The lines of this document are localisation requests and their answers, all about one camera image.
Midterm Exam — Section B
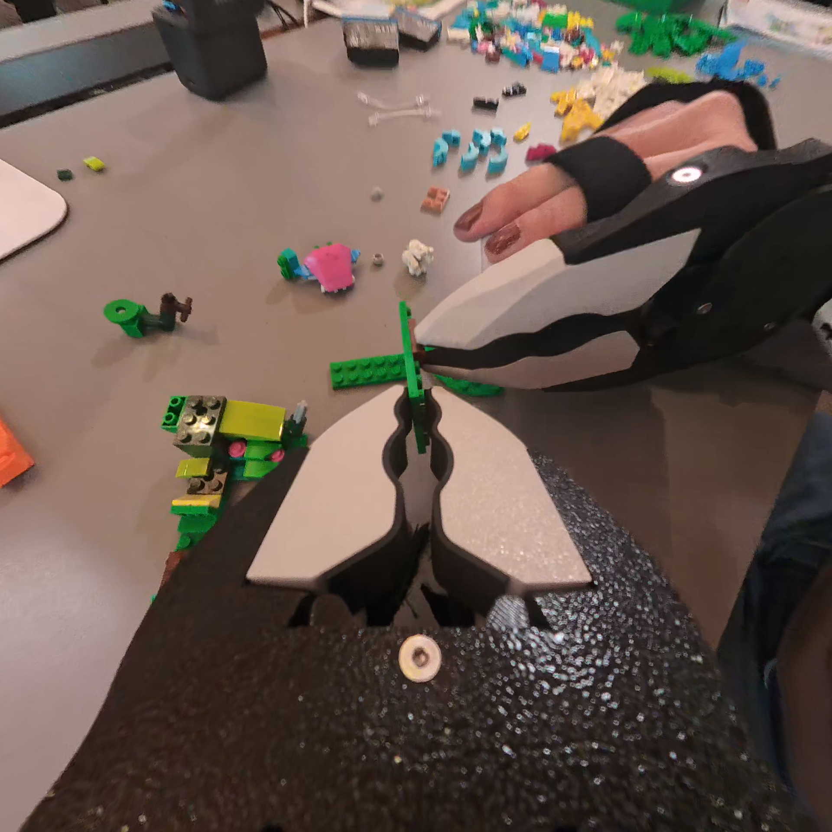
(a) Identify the person's leg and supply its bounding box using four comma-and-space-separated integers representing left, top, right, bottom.
715, 413, 832, 832

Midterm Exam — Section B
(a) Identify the group of green lego pieces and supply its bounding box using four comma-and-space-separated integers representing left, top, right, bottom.
614, 8, 738, 58

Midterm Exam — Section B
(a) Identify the pink teal lego animal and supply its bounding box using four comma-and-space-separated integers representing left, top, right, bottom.
277, 242, 362, 295

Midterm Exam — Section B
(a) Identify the group of azure curved pieces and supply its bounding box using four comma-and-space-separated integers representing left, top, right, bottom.
432, 127, 509, 177

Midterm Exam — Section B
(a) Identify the orange brick separator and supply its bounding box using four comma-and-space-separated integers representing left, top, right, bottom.
0, 416, 35, 488

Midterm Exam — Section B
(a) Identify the group of blue lego pieces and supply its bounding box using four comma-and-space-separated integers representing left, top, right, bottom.
695, 40, 783, 90

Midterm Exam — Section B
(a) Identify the instruction booklet green picture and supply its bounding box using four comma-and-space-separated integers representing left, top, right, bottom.
390, 0, 470, 20

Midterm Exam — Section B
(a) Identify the black battery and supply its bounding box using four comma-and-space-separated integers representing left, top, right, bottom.
395, 8, 444, 53
341, 14, 400, 68

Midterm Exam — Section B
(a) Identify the person's right hand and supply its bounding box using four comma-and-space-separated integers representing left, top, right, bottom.
453, 91, 759, 263

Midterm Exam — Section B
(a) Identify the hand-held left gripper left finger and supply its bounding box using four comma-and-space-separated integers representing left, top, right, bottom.
247, 385, 409, 594

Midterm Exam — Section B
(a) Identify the white stand wooden board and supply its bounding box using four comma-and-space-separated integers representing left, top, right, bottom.
0, 158, 69, 262

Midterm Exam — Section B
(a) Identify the green lego plate assembly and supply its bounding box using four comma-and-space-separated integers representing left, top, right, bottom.
398, 300, 434, 455

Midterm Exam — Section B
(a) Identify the pile of mixed lego pieces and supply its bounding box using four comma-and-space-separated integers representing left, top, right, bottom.
447, 0, 651, 163

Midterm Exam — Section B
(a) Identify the green ring brown branch piece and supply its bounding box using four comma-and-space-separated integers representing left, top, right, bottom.
103, 292, 195, 339

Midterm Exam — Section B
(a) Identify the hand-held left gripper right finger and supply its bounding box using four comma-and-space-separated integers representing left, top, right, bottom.
429, 387, 592, 595

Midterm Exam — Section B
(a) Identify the long green lego plate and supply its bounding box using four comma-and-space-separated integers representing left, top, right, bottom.
329, 354, 408, 391

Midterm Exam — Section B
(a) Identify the green wedge lego plate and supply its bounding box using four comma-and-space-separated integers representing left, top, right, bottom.
433, 372, 506, 399

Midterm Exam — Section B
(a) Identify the green lego brick build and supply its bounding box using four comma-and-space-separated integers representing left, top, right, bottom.
151, 393, 310, 602

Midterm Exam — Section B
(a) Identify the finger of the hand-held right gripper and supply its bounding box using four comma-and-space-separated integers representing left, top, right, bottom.
413, 227, 704, 353
421, 330, 643, 392

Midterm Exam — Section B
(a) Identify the white instruction booklet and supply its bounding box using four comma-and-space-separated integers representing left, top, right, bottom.
725, 0, 832, 52

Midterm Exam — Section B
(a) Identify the large dark grey charging case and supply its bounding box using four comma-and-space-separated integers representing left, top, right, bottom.
151, 0, 269, 102

